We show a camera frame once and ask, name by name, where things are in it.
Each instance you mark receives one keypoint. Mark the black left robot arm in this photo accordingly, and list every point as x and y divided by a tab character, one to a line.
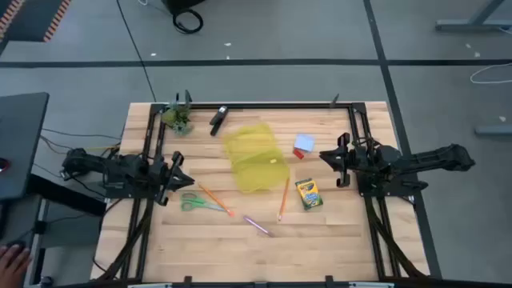
92	162

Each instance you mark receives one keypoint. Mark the small red black object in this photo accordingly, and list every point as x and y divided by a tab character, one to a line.
3	165

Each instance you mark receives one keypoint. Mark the person's hand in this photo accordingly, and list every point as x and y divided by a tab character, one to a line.
12	266

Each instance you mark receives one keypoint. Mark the black orange striped mat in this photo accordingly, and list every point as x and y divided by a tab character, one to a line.
32	20

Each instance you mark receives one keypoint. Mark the yellow translucent pencil case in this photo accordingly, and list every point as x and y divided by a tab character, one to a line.
256	160

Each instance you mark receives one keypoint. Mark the black frame clamp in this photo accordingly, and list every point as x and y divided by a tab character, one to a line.
329	279
187	280
334	101

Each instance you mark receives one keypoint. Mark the small red eraser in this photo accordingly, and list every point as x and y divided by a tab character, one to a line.
298	154

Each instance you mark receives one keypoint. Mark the grey table leg base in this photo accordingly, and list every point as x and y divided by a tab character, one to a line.
460	26

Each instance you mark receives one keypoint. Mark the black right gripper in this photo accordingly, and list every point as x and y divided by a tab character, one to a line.
360	158

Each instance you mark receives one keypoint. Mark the black equipment base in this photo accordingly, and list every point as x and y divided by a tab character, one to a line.
180	4

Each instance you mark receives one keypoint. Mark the black stapler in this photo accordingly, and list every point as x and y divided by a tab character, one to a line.
218	118

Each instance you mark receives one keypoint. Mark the crayon box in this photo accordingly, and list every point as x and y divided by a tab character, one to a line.
309	194

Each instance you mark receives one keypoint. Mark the grey table foot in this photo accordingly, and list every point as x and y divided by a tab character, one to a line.
494	130

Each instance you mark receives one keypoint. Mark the purple pen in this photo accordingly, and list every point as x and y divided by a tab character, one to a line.
256	225

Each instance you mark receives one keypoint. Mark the small artificial succulent plant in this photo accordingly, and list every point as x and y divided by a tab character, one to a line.
178	118

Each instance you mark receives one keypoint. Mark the black aluminium table frame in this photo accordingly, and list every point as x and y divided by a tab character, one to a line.
260	106

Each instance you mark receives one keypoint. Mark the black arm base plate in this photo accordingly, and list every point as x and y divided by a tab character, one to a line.
132	194
394	188

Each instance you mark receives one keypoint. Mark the black desk crossbar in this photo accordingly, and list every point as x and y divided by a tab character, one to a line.
68	196

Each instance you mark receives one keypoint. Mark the plain orange pencil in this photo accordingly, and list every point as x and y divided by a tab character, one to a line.
284	198

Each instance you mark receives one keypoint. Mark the blue sticky note pad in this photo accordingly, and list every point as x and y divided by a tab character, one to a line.
305	142

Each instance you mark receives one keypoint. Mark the dark grey desk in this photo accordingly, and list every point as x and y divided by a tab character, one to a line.
20	140

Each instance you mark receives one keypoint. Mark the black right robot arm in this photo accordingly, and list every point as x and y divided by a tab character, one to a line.
432	158

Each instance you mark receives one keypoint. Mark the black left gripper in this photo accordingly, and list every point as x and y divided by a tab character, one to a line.
164	176

